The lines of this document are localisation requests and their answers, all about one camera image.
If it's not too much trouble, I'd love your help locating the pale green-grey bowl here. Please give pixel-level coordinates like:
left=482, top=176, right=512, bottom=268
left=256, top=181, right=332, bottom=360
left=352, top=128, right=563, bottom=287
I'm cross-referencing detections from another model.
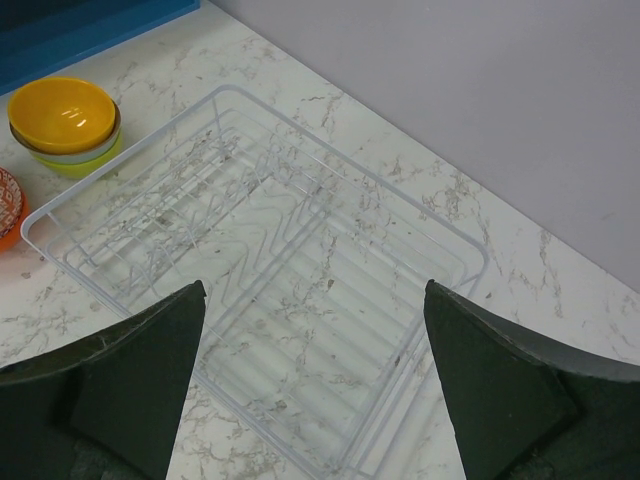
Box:
left=9, top=102, right=123, bottom=166

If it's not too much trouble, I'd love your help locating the blue shelf unit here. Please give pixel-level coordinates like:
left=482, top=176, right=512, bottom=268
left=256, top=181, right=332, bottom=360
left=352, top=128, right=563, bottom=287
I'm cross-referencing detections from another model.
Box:
left=1, top=0, right=200, bottom=94

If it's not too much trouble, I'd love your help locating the blue orange patterned bowl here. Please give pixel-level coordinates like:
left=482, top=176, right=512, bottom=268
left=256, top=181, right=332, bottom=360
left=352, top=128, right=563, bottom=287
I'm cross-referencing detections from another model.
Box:
left=1, top=169, right=24, bottom=237

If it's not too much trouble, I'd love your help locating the lime green bowl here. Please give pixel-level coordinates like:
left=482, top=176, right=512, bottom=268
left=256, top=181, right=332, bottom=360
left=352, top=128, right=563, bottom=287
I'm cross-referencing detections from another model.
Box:
left=29, top=130, right=124, bottom=180

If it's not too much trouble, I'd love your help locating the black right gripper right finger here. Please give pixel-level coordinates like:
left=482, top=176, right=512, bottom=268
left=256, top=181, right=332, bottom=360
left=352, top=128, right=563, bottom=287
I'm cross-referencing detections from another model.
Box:
left=424, top=280, right=639, bottom=479

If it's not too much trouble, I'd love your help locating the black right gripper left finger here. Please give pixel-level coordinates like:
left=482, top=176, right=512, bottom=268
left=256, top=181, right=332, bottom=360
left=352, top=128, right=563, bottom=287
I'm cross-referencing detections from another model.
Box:
left=1, top=281, right=206, bottom=479

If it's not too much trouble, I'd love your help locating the yellow bowl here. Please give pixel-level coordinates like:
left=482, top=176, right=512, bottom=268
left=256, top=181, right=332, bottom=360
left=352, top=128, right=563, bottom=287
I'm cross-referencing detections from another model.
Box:
left=7, top=77, right=116, bottom=154

